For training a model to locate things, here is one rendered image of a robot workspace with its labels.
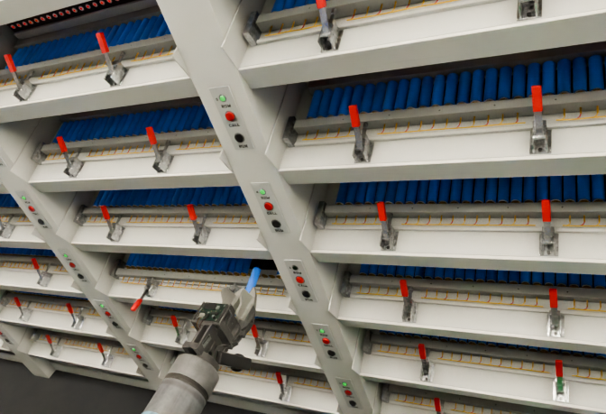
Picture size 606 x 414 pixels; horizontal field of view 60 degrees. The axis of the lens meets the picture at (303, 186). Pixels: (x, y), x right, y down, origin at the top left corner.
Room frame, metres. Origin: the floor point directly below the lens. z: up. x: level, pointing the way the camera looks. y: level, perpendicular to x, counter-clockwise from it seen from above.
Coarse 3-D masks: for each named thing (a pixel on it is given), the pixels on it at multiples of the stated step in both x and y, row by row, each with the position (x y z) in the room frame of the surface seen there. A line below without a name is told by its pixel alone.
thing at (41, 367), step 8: (8, 328) 1.61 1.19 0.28; (16, 328) 1.62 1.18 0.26; (24, 328) 1.64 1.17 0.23; (0, 336) 1.64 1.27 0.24; (8, 336) 1.61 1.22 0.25; (16, 336) 1.61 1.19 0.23; (8, 344) 1.64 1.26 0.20; (16, 344) 1.60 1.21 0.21; (16, 352) 1.63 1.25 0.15; (24, 360) 1.63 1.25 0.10; (32, 360) 1.60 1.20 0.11; (40, 360) 1.61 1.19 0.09; (48, 360) 1.63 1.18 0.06; (32, 368) 1.63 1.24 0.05; (40, 368) 1.60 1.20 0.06; (48, 368) 1.62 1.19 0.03; (48, 376) 1.60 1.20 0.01
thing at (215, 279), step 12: (120, 276) 1.24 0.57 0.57; (132, 276) 1.21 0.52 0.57; (144, 276) 1.17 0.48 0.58; (156, 276) 1.15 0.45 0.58; (168, 276) 1.13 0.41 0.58; (180, 276) 1.11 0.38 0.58; (192, 276) 1.09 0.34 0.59; (204, 276) 1.07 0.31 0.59; (216, 276) 1.05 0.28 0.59; (228, 276) 1.04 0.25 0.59; (240, 276) 1.02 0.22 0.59; (192, 288) 1.08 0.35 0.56; (276, 288) 0.95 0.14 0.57
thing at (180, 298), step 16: (112, 256) 1.27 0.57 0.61; (128, 256) 1.29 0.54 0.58; (112, 272) 1.24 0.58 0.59; (272, 272) 1.00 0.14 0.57; (96, 288) 1.20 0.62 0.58; (112, 288) 1.22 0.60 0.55; (128, 288) 1.19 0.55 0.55; (160, 288) 1.14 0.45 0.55; (176, 288) 1.11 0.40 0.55; (208, 288) 1.06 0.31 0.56; (144, 304) 1.17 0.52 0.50; (160, 304) 1.12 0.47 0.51; (176, 304) 1.08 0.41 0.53; (192, 304) 1.04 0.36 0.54; (256, 304) 0.95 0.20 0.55; (272, 304) 0.93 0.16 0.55; (288, 304) 0.87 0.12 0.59
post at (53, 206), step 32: (0, 32) 1.34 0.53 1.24; (0, 128) 1.23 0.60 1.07; (32, 128) 1.29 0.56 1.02; (32, 192) 1.21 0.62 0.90; (64, 192) 1.27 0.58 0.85; (32, 224) 1.26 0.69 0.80; (96, 256) 1.25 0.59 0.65; (128, 320) 1.22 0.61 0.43; (128, 352) 1.26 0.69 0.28; (160, 352) 1.24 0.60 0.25; (160, 384) 1.24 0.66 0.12
